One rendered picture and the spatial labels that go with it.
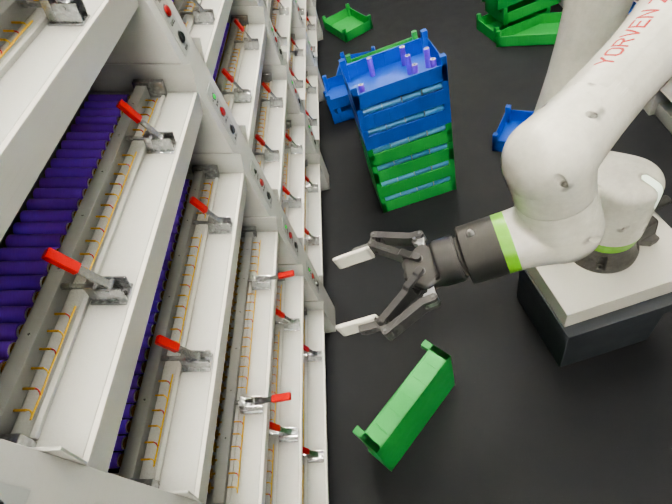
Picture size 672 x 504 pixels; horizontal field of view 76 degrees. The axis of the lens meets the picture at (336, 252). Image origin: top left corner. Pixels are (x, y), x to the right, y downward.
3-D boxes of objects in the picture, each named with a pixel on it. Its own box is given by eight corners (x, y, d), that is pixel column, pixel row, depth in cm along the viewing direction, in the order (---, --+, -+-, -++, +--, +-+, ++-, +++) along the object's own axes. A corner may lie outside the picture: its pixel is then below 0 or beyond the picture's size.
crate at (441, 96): (430, 72, 153) (427, 51, 147) (450, 102, 140) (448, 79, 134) (349, 101, 156) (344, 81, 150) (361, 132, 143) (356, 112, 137)
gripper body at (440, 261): (474, 291, 67) (416, 307, 70) (461, 248, 72) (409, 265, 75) (461, 265, 61) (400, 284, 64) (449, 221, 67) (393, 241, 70)
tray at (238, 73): (266, 38, 138) (262, -10, 127) (250, 160, 100) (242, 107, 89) (202, 37, 137) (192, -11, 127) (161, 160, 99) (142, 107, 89)
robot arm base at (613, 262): (641, 192, 107) (648, 175, 103) (695, 231, 98) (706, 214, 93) (551, 240, 106) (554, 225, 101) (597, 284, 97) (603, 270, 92)
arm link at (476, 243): (484, 199, 64) (501, 248, 58) (499, 244, 72) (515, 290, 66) (444, 214, 66) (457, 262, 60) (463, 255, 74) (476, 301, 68)
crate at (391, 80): (427, 51, 147) (425, 27, 141) (448, 79, 134) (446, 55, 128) (344, 81, 150) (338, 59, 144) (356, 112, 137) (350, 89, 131)
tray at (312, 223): (319, 171, 182) (319, 145, 171) (322, 292, 144) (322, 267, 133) (271, 172, 181) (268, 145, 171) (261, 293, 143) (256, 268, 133)
